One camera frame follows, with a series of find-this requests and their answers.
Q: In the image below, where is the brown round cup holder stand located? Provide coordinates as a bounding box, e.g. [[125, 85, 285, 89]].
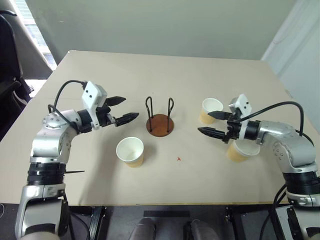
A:
[[144, 96, 175, 138]]

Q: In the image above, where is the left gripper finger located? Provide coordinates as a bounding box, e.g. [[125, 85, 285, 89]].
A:
[[114, 112, 140, 127], [106, 95, 126, 107]]

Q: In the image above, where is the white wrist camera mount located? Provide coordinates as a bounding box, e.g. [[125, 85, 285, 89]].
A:
[[80, 80, 109, 130], [229, 93, 252, 140]]

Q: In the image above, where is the thick black cable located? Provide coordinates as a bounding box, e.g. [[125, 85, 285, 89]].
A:
[[259, 183, 291, 240]]

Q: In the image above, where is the black tape strip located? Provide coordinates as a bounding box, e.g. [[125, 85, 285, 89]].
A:
[[143, 210, 190, 218]]

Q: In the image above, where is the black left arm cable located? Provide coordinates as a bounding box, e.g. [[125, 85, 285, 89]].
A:
[[47, 79, 87, 126]]

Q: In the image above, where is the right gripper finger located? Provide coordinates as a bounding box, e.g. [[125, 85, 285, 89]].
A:
[[197, 126, 229, 144], [207, 110, 234, 120]]

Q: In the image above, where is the white and tan paper cup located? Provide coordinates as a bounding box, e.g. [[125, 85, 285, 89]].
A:
[[198, 97, 224, 125], [226, 140, 261, 163], [115, 136, 145, 168]]

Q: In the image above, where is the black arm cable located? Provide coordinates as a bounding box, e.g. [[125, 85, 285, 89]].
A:
[[47, 79, 87, 126], [234, 100, 311, 138]]

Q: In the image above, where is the grey rounded shape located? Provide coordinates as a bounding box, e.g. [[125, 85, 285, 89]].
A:
[[183, 219, 221, 240], [129, 217, 158, 240]]

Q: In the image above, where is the bright window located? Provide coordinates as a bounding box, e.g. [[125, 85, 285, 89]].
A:
[[13, 0, 57, 73]]

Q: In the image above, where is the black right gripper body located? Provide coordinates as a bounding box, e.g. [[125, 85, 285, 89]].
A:
[[224, 111, 242, 144]]

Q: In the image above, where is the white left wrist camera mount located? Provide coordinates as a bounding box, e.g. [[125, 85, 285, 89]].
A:
[[80, 80, 109, 130]]

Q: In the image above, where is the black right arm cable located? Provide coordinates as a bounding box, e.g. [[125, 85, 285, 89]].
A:
[[234, 100, 311, 138]]

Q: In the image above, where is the black chair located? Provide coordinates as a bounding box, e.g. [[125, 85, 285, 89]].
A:
[[0, 9, 35, 141]]

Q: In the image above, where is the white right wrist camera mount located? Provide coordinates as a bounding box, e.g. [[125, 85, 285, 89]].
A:
[[229, 93, 252, 140]]

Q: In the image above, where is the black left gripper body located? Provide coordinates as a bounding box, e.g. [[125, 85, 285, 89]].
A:
[[96, 104, 118, 129]]

